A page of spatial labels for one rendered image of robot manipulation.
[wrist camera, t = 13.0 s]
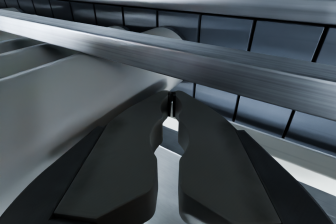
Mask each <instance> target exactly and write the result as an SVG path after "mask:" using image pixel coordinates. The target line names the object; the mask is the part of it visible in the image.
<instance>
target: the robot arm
mask: <svg viewBox="0 0 336 224"><path fill-rule="evenodd" d="M171 109H172V117H175V118H176V120H177V121H178V143H179V145H180V146H181V147H182V148H183V150H184V154H183V155H182V156H181V158H180V160H179V172H178V209H179V215H180V217H181V219H182V220H183V221H184V222H185V223H187V224H334V223H333V222H332V220H331V219H330V218H329V216H328V215H327V214H326V212H325V211H324V210H323V209H322V207H321V206H320V205H319V204H318V203H317V201H316V200H315V199H314V198H313V197H312V196H311V194H310V193H309V192H308V191H307V190H306V189H305V188H304V187H303V186H302V185H301V184H300V183H299V182H298V181H297V180H296V179H295V178H294V177H293V176H292V175H291V174H290V173H289V172H288V171H287V170H286V169H285V168H284V167H283V166H282V165H280V164H279V163H278V162H277V161H276V160H275V159H274V158H273V157H272V156H271V155H270V154H269V153H268V152H267V151H266V150H265V149H264V148H263V147H262V146H260V145H259V144H258V143H257V142H256V141H255V140H254V139H253V138H252V137H251V136H250V135H249V134H248V133H247V132H246V131H245V130H237V129H236V128H235V127H234V126H233V125H232V124H231V123H230V122H229V121H228V120H226V119H225V118H224V117H223V116H222V115H220V114H219V113H217V112H216V111H215V110H213V109H212V108H210V107H209V106H207V105H205V104H204V103H202V102H200V101H198V100H197V99H195V98H193V97H192V96H190V95H188V94H187V93H185V92H183V91H181V90H177V91H169V90H162V91H160V92H158V93H156V94H154V95H152V96H150V97H148V98H146V99H144V100H142V101H140V102H138V103H137V104H135V105H133V106H131V107H129V108H128V109H126V110H125V111H123V112H122V113H120V114H119V115H118V116H116V117H115V118H114V119H112V120H111V121H110V122H109V123H108V124H107V125H105V126H97V127H96V128H95V129H93V130H92V131H91V132H90V133H89V134H87V135H86V136H85V137H84V138H83V139H81V140H80V141H79V142H78V143H77V144H75V145H74V146H73V147H72V148H71V149H69V150H68V151H67V152H66V153H64V154H63V155H62V156H61V157H60V158H58V159H57V160H56V161H55V162H54V163H52V164H51V165H50V166H49V167H48V168H46V169H45V170H44V171H43V172H42V173H41V174H40V175H38V176H37V177H36V178H35V179H34V180H33V181H32V182H31V183H30V184H29V185H28V186H27V187H26V188H25V189H24V190H23V191H22V192H21V193H20V194H19V195H18V196H17V197H16V199H15V200H14V201H13V202H12V203H11V204H10V205H9V207H8V208H7V209H6V210H5V211H4V213H3V214H2V215H1V216H0V224H144V223H145V222H147V221H149V220H150V219H151V218H152V217H153V215H154V214H155V211H156V204H157V196H158V189H159V186H158V161H157V157H156V155H155V154H154V153H155V151H156V149H157V148H158V147H159V145H160V144H161V143H162V142H163V123H164V121H165V120H166V119H167V118H168V117H171Z"/></svg>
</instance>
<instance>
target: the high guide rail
mask: <svg viewBox="0 0 336 224"><path fill-rule="evenodd" d="M0 31H4V32H7V33H11V34H15V35H18V36H22V37H26V38H29V39H33V40H37V41H41V42H44V43H48V44H52V45H55V46H59V47H63V48H66V49H70V50H74V51H77V52H81V53H85V54H88V55H92V56H96V57H99V58H103V59H107V60H110V61H114V62H118V63H121V64H125V65H129V66H132V67H136V68H140V69H143V70H147V71H151V72H154V73H158V74H162V75H165V76H169V77H173V78H176V79H180V80H184V81H187V82H191V83H195V84H198V85H202V86H206V87H209V88H213V89H217V90H220V91H224V92H228V93H231V94H235V95H239V96H242V97H246V98H250V99H253V100H257V101H261V102H264V103H268V104H272V105H276V106H279V107H283V108H287V109H290V110H294V111H298V112H301V113H305V114H309V115H312V116H316V117H320V118H323V119H327V120H331V121H334V122H336V66H334V65H328V64H322V63H316V62H310V61H304V60H298V59H292V58H286V57H281V56H275V55H269V54H263V53H257V52H251V51H245V50H239V49H233V48H227V47H221V46H216V45H210V44H204V43H198V42H192V41H186V40H180V39H174V38H168V37H162V36H157V35H151V34H145V33H139V32H133V31H127V30H121V29H115V28H109V27H103V26H98V25H92V24H86V23H80V22H74V21H68V20H62V19H56V18H50V17H44V16H38V15H33V14H27V13H21V12H15V11H9V10H3V9H0Z"/></svg>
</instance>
